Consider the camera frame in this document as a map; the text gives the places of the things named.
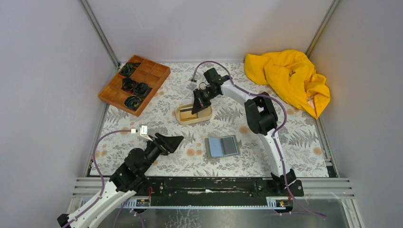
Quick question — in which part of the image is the dark rolled ribbon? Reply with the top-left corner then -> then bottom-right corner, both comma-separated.
119,62 -> 141,77
133,83 -> 152,99
121,77 -> 136,93
124,95 -> 144,111

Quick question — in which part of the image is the orange compartment organizer tray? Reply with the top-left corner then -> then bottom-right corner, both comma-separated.
98,55 -> 171,116

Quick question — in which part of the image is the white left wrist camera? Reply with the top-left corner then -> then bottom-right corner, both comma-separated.
138,125 -> 148,136

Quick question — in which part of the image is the beige oval plastic tray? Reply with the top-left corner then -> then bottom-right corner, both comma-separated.
175,104 -> 213,125

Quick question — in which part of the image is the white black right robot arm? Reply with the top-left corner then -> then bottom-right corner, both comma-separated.
192,68 -> 297,196

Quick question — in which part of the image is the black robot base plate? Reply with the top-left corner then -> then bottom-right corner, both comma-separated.
118,176 -> 305,207

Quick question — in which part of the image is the grey card holder wallet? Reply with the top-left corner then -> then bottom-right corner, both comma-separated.
204,135 -> 240,159

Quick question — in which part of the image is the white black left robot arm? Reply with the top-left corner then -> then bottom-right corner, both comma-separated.
57,133 -> 184,228

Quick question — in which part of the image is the floral patterned table mat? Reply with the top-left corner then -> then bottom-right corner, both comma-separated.
88,63 -> 328,177

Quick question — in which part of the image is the yellow crumpled cloth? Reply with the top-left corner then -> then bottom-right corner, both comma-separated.
244,49 -> 331,119

